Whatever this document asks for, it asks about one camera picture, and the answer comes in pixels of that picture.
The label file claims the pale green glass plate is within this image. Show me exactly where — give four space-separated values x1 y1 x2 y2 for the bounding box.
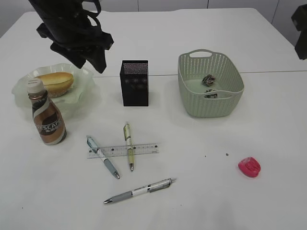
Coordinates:
12 63 95 116

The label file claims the paper ball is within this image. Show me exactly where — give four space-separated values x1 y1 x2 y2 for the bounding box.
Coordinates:
204 89 218 99
201 74 216 87

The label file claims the red pencil sharpener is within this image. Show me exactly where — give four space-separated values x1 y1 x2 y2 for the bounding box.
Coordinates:
237 157 261 178

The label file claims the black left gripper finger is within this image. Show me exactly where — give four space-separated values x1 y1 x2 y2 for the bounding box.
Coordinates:
83 46 106 74
50 43 86 69

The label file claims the black mesh pen holder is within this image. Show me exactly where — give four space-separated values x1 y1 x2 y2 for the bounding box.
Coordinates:
120 60 149 106

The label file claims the brown bread roll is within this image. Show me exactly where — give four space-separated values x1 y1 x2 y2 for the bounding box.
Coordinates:
35 72 74 98

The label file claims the white grey pen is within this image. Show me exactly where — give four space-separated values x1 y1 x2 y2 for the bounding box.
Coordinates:
104 178 177 204

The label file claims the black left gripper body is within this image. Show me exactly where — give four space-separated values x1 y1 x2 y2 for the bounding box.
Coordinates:
29 0 114 50

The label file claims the blue white pen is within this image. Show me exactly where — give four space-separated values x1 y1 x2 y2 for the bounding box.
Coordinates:
86 135 120 179

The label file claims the light green woven basket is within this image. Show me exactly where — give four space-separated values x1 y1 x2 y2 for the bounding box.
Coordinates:
178 51 245 118

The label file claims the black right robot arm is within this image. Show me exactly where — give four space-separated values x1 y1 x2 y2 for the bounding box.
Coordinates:
291 4 307 60

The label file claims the Nescafe coffee bottle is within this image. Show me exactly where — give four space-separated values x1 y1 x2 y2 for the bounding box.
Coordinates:
26 78 67 145

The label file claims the green cream pen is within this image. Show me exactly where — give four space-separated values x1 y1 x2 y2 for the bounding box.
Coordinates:
123 122 134 172

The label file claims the clear plastic ruler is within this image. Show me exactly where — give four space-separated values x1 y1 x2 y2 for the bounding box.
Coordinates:
87 143 159 159

